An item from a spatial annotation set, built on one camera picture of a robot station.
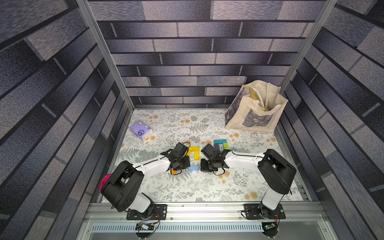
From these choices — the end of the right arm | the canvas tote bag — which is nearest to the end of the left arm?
the end of the right arm

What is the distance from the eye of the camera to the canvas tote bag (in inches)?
34.7

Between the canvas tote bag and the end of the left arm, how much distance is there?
0.45m

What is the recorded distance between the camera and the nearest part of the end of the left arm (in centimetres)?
65
